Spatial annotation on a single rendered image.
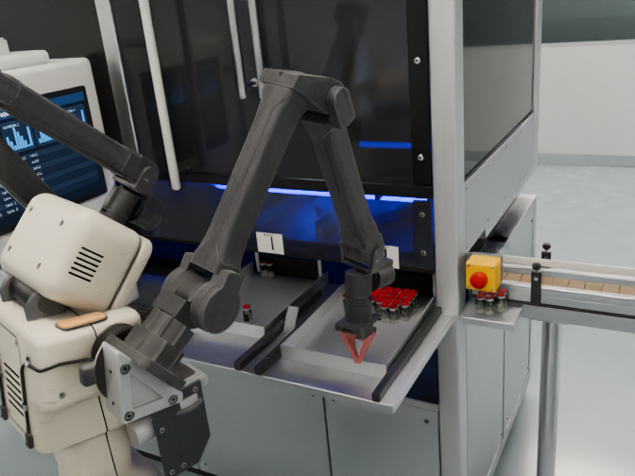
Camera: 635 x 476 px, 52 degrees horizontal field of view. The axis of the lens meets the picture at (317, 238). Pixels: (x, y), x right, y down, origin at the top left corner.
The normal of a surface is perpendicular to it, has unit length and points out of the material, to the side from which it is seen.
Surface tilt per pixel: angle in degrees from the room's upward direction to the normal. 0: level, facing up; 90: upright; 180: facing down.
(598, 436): 0
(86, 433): 90
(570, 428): 0
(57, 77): 90
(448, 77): 90
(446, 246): 90
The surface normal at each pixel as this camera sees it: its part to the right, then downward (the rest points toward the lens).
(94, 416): 0.69, 0.20
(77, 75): 0.88, 0.09
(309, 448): -0.47, 0.36
